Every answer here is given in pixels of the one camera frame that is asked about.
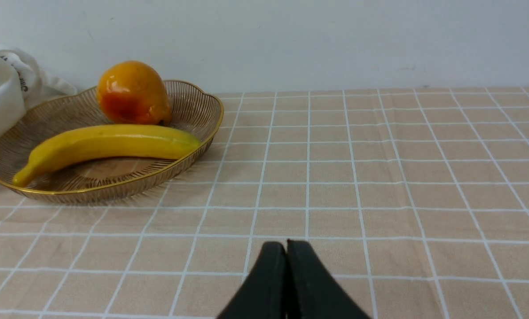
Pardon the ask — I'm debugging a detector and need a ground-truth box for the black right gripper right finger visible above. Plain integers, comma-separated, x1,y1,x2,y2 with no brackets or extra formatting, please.
286,240,369,319

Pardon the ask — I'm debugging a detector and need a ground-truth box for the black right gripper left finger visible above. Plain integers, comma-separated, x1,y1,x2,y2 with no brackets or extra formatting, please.
217,241,286,319

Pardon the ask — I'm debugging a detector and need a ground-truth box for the white cloth tote bag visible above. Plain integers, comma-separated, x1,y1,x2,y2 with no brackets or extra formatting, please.
0,43,78,137

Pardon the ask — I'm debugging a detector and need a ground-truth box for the yellow banana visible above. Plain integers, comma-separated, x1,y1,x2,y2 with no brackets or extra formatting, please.
12,124,202,187

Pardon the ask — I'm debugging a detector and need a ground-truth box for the gold wire fruit basket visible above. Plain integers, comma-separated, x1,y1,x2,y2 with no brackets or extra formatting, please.
0,80,224,204

